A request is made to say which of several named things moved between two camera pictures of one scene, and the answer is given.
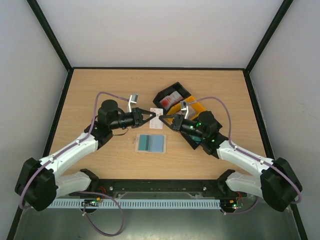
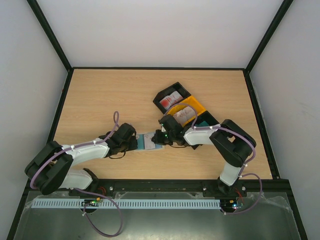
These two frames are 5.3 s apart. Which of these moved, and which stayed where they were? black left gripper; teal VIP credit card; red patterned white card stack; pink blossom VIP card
Moved: black left gripper; pink blossom VIP card
Stayed: teal VIP credit card; red patterned white card stack
